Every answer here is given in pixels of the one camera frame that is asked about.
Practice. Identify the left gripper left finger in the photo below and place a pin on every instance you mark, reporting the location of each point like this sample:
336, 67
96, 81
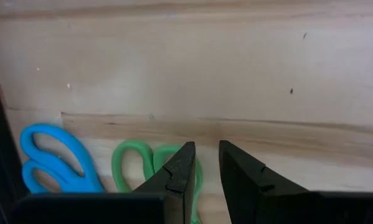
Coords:
161, 202

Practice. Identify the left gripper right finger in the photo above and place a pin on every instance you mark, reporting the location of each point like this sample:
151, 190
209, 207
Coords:
267, 202

